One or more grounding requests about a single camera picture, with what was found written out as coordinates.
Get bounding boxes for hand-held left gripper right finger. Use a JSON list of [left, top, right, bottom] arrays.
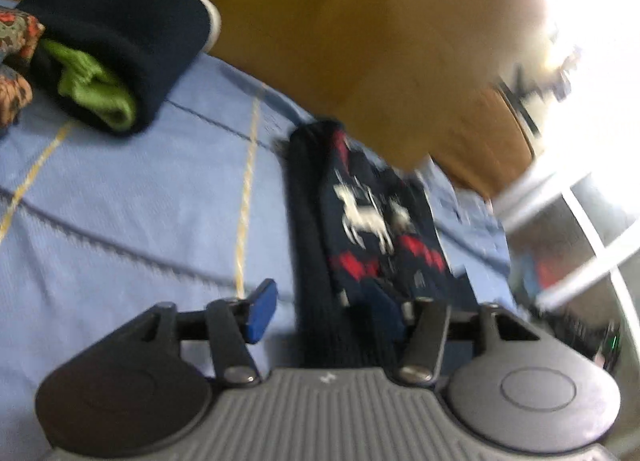
[[350, 281, 542, 385]]

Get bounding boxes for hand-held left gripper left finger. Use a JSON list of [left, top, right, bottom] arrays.
[[142, 278, 279, 388]]

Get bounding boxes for navy reindeer patterned sock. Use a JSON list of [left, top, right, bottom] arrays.
[[283, 118, 482, 373]]

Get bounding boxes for blue checked bed sheet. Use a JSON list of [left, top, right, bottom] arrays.
[[0, 0, 516, 461]]

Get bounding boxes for wooden headboard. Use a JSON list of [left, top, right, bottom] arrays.
[[114, 0, 551, 173]]

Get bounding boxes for green cloth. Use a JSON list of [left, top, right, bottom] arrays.
[[39, 38, 138, 132]]

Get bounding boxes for folded navy garment white trim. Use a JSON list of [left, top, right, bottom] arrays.
[[15, 0, 222, 138]]

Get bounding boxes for floral patterned cloth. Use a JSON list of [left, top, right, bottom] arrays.
[[0, 10, 47, 138]]

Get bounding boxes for white window frame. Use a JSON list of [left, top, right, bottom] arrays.
[[490, 155, 640, 392]]

